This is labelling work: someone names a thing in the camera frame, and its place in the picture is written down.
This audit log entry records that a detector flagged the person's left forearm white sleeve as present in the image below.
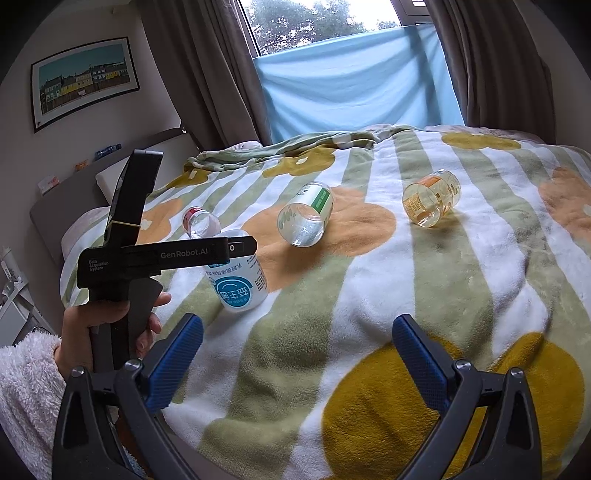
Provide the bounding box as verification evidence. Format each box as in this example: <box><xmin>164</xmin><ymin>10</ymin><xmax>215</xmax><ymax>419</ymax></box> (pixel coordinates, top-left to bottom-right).
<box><xmin>0</xmin><ymin>329</ymin><xmax>66</xmax><ymax>468</ymax></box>

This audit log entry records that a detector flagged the clear bottle red cap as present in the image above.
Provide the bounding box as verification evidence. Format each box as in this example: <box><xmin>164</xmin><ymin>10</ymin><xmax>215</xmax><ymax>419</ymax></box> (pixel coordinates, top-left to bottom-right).
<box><xmin>182</xmin><ymin>207</ymin><xmax>222</xmax><ymax>240</ymax></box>

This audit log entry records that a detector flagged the clear cup with green label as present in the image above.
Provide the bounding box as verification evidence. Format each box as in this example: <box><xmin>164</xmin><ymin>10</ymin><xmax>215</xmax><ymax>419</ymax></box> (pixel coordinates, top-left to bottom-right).
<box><xmin>276</xmin><ymin>181</ymin><xmax>334</xmax><ymax>248</ymax></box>

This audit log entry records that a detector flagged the framed picture of houses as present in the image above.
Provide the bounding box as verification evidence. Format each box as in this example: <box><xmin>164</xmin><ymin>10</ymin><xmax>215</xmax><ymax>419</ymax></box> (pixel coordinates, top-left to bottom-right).
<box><xmin>30</xmin><ymin>36</ymin><xmax>141</xmax><ymax>134</ymax></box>

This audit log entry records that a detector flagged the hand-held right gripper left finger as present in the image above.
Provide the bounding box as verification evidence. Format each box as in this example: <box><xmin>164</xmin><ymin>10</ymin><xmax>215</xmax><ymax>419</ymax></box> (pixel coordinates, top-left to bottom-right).
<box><xmin>52</xmin><ymin>313</ymin><xmax>204</xmax><ymax>480</ymax></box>

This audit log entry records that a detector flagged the clear cup with orange label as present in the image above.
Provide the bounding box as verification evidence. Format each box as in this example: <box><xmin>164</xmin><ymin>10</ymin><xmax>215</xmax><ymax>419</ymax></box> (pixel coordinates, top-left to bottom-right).
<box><xmin>402</xmin><ymin>169</ymin><xmax>462</xmax><ymax>229</ymax></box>

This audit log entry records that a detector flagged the white bedside rack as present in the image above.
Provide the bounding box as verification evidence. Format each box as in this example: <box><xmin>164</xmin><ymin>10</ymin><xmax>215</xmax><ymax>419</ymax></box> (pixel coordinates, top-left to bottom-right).
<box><xmin>0</xmin><ymin>246</ymin><xmax>48</xmax><ymax>339</ymax></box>

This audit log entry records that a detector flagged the pale pink pillow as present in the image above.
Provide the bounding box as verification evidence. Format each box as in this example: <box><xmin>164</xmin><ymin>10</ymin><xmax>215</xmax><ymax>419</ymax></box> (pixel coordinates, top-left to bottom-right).
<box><xmin>60</xmin><ymin>207</ymin><xmax>112</xmax><ymax>265</ymax></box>

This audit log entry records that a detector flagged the brown curtain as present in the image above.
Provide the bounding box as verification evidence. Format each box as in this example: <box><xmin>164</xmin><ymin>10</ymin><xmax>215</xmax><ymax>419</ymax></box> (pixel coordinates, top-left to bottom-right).
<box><xmin>424</xmin><ymin>0</ymin><xmax>562</xmax><ymax>136</ymax></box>
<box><xmin>137</xmin><ymin>0</ymin><xmax>274</xmax><ymax>154</ymax></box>

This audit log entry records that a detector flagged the white cup with blue label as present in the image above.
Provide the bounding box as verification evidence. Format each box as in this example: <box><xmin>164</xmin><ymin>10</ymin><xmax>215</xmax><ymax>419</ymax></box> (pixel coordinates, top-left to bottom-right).
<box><xmin>204</xmin><ymin>228</ymin><xmax>269</xmax><ymax>315</ymax></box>

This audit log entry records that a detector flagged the window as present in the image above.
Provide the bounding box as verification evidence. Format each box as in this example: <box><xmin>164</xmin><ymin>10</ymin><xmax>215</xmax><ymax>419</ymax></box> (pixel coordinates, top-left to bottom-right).
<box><xmin>240</xmin><ymin>0</ymin><xmax>431</xmax><ymax>59</ymax></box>

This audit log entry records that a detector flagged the light blue window cloth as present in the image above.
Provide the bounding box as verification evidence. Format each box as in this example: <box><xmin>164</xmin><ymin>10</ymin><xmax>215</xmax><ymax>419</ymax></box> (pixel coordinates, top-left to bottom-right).
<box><xmin>255</xmin><ymin>23</ymin><xmax>465</xmax><ymax>142</ymax></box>

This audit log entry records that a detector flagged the white pillow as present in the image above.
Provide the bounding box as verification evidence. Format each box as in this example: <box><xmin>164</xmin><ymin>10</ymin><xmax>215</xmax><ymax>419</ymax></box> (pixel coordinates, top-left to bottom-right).
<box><xmin>95</xmin><ymin>155</ymin><xmax>160</xmax><ymax>205</ymax></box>

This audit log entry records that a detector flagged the striped floral blanket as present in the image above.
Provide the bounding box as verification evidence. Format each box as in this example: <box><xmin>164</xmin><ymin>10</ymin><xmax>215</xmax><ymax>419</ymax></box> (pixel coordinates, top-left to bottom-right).
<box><xmin>60</xmin><ymin>124</ymin><xmax>591</xmax><ymax>480</ymax></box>

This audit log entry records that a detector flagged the person's left hand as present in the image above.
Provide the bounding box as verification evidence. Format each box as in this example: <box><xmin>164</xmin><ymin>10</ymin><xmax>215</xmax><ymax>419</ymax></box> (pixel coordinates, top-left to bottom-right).
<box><xmin>54</xmin><ymin>291</ymin><xmax>172</xmax><ymax>373</ymax></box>

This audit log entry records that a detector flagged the grey headboard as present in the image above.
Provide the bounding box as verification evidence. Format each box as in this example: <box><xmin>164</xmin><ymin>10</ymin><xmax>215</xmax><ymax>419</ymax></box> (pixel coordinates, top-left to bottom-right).
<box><xmin>30</xmin><ymin>126</ymin><xmax>200</xmax><ymax>265</ymax></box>

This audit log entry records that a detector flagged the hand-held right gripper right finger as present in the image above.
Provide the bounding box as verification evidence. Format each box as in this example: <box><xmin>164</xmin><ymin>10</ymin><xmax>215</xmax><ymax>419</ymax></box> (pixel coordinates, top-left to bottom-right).
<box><xmin>392</xmin><ymin>313</ymin><xmax>542</xmax><ymax>480</ymax></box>

